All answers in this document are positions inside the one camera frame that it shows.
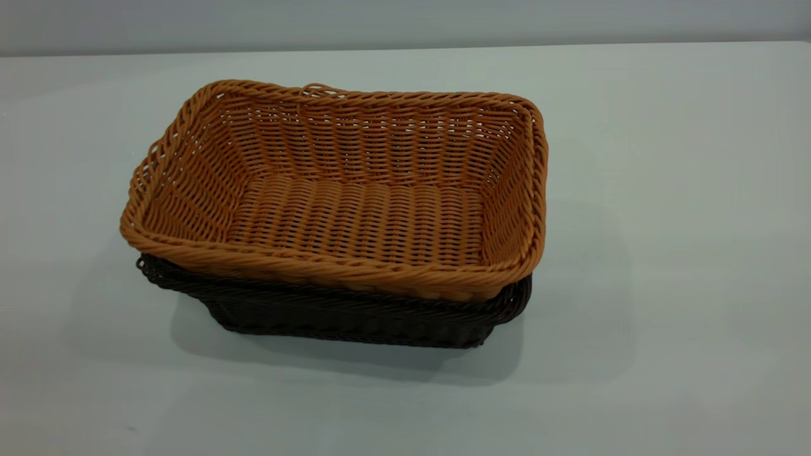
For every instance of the orange wicker basket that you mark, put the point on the orange wicker basket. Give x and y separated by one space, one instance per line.
355 215

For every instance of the black wicker basket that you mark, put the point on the black wicker basket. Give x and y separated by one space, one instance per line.
355 323

